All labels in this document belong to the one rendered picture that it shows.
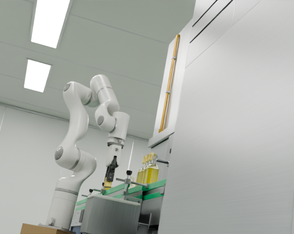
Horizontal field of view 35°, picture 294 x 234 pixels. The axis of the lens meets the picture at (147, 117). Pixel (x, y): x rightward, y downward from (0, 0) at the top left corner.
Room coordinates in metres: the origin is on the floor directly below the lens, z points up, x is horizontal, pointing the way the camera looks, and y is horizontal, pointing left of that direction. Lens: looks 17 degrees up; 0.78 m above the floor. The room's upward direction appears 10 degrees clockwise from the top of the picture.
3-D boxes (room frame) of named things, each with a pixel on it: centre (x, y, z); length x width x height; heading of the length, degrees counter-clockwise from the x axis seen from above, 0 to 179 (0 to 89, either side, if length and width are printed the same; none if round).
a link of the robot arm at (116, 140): (2.15, 0.12, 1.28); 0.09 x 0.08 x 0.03; 15
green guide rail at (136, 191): (3.18, 0.17, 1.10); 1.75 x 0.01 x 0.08; 14
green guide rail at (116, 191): (3.16, 0.24, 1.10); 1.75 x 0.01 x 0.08; 14
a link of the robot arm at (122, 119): (2.15, 0.13, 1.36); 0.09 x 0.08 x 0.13; 129
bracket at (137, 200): (2.29, 0.00, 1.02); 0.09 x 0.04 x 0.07; 104
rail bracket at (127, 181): (2.29, 0.01, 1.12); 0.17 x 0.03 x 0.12; 104
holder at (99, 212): (2.16, 0.06, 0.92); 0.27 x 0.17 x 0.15; 104
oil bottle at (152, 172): (2.43, -0.08, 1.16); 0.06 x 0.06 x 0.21; 14
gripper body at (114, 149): (2.15, 0.12, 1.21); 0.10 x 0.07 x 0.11; 15
